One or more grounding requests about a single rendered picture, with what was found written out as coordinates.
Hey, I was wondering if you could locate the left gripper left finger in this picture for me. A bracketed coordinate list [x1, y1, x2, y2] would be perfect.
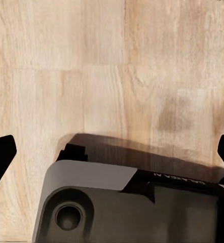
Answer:
[0, 135, 17, 180]

